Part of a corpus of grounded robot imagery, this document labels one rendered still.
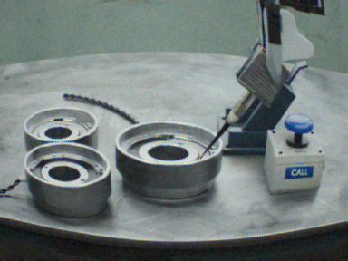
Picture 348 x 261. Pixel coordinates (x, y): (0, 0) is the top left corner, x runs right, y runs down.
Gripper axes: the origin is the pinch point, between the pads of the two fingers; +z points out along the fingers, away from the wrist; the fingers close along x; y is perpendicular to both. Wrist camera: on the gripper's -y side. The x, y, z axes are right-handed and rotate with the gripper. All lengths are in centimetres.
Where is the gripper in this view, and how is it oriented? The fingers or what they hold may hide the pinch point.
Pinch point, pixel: (269, 66)
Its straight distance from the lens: 71.2
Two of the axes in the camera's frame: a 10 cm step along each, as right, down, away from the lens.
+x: 0.1, -3.8, 9.3
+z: -0.3, 9.3, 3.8
